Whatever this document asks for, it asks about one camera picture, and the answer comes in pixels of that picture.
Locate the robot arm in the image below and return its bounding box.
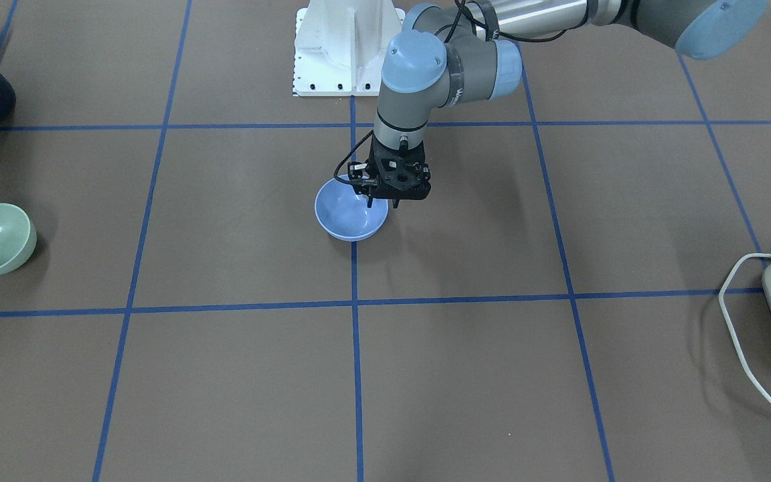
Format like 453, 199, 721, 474
333, 1, 767, 206

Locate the blue bowl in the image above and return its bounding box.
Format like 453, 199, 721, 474
313, 179, 390, 242

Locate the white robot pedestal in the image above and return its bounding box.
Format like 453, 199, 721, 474
292, 1, 405, 97

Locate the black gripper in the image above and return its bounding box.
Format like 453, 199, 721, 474
349, 134, 432, 210

